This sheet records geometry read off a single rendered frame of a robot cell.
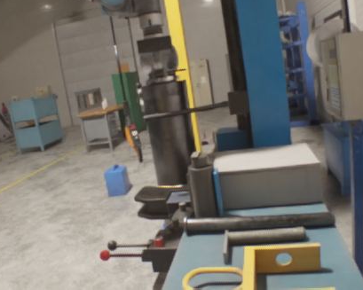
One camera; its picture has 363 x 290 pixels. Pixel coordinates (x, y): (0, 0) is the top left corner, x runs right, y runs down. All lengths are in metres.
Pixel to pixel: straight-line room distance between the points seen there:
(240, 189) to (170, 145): 0.53
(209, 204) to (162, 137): 0.58
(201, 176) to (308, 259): 0.36
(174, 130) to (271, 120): 0.42
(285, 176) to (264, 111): 0.44
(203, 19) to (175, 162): 10.97
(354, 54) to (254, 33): 0.50
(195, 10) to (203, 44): 1.30
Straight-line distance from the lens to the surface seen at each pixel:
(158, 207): 1.42
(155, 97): 1.42
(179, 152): 1.45
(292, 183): 1.02
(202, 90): 11.64
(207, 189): 0.93
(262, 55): 1.36
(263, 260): 0.73
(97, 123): 7.53
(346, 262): 0.79
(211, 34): 12.18
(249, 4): 1.38
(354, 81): 1.62
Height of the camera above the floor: 1.50
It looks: 10 degrees down
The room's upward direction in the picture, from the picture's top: 9 degrees counter-clockwise
